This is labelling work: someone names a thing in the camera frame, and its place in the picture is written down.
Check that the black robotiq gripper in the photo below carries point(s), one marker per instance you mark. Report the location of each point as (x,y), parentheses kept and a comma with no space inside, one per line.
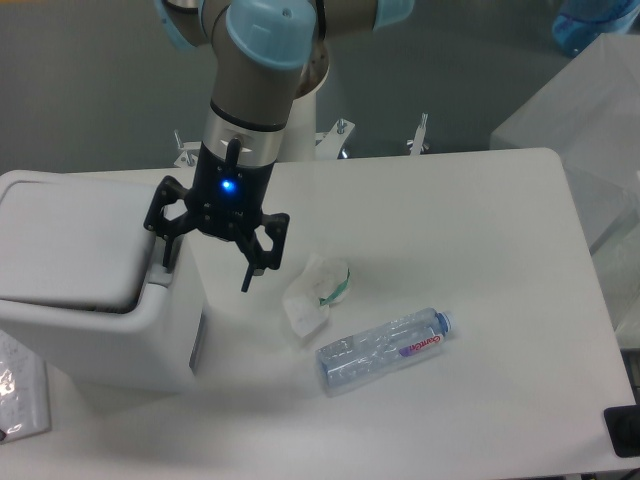
(230,195)

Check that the white push-top trash can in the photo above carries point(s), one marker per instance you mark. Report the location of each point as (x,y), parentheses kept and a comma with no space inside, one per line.
(85,285)

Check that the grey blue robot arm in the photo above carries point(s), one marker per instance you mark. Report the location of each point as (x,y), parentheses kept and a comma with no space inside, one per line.
(261,49)

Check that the crumpled clear plastic wrapper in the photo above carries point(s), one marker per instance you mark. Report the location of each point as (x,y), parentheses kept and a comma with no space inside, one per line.
(307,301)

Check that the crushed clear plastic bottle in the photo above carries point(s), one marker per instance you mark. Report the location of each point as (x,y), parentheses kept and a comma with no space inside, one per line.
(353,361)

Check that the silver table clamp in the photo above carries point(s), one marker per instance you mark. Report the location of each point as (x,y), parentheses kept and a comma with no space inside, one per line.
(417,145)

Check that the white whiteboard tablet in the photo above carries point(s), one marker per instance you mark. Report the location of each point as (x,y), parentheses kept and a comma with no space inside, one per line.
(25,406)

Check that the translucent plastic storage box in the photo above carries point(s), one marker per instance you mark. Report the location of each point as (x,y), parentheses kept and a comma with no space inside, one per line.
(589,115)

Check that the black device at edge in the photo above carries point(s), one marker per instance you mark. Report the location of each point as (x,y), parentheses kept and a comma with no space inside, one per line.
(622,423)

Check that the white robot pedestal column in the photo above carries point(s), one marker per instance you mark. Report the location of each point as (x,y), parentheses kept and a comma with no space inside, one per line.
(299,138)

